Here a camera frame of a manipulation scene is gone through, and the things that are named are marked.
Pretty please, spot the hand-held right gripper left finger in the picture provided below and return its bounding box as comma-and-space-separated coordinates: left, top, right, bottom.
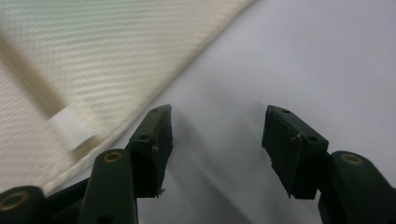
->
125, 104, 175, 199

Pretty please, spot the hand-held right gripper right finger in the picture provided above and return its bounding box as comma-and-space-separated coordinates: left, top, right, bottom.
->
262, 105, 330, 200

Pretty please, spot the cream woven cloth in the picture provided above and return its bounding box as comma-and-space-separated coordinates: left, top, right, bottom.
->
0, 0, 258, 195

